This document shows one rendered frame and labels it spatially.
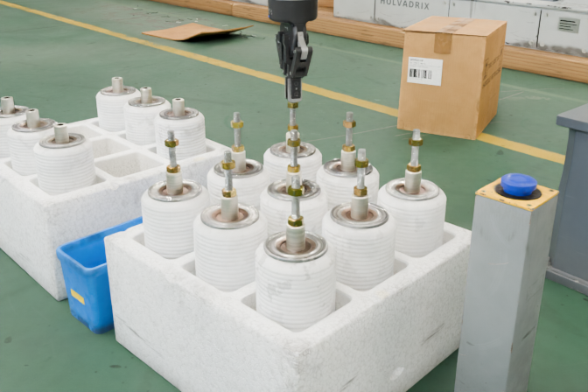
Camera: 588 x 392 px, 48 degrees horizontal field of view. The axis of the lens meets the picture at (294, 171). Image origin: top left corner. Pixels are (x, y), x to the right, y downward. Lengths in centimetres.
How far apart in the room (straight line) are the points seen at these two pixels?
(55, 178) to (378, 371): 62
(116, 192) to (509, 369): 69
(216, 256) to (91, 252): 36
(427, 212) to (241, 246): 26
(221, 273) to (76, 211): 38
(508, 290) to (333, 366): 22
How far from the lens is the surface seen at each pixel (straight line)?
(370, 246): 83
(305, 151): 107
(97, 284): 106
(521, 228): 78
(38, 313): 119
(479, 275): 83
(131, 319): 101
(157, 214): 91
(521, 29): 298
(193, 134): 127
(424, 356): 98
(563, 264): 127
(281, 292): 76
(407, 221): 91
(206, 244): 83
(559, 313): 120
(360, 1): 352
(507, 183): 79
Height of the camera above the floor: 62
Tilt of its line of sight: 22 degrees down
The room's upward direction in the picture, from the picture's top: straight up
